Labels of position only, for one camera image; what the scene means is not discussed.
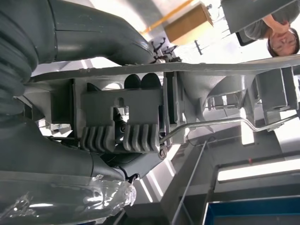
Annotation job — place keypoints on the brown cardboard box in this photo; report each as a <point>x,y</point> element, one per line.
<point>187,24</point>

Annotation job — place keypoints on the person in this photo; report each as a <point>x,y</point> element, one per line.
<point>281,40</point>

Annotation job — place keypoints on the grey laptop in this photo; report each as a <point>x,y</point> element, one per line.
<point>246,15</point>

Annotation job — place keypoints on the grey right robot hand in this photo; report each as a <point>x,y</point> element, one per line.
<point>47,155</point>

